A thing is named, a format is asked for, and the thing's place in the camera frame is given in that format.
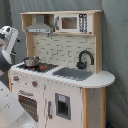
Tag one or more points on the small metal pot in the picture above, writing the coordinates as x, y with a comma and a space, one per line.
31, 61

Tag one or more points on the wooden toy kitchen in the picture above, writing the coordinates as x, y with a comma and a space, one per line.
87, 97

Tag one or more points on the grey toy sink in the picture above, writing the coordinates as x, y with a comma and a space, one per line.
71, 73

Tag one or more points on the black toy faucet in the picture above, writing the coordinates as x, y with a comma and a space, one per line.
82, 64

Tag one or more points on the black toy stovetop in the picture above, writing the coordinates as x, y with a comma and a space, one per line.
41, 67

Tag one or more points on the right red stove knob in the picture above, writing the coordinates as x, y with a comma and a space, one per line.
34, 83

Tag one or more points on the red stove knob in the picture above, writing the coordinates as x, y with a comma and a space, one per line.
16, 78
34, 83

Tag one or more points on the toy dishwasher door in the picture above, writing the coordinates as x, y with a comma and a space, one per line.
59, 105

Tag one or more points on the toy microwave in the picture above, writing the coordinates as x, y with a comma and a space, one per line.
73, 23

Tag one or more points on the grey range hood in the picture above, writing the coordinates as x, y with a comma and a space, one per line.
41, 25

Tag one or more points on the left red stove knob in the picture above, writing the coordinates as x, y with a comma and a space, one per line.
16, 78

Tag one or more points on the toy oven door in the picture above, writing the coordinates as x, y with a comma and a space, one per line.
29, 102

